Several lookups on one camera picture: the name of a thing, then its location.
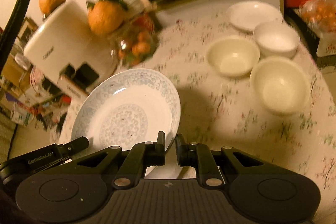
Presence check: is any blue patterned large plate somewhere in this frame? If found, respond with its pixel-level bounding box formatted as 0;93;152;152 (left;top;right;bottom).
70;68;182;177

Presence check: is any small white plate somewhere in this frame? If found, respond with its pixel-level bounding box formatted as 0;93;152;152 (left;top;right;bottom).
226;1;283;32

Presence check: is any plastic bag of tangerines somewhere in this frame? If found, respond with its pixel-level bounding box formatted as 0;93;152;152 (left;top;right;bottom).
299;0;335;32

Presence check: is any cream bowl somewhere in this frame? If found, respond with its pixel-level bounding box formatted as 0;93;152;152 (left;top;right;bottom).
206;36;260;78
249;56;310;116

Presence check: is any glass jar of tangerines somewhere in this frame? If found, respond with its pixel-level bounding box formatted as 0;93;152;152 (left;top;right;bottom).
109;12;158;68

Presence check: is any large orange pomelo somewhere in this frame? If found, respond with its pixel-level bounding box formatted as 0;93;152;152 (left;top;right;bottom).
86;0;128;36

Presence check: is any white air fryer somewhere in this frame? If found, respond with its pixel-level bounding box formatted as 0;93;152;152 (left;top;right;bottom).
24;1;118;102

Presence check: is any white bowl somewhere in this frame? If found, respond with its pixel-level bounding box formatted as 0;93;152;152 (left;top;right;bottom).
253;22;300;59

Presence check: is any cardboard box under bag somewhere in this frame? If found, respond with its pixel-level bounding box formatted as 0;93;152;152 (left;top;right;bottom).
317;31;336;57

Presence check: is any black cable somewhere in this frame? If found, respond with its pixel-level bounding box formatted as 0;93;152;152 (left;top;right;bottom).
0;0;34;75

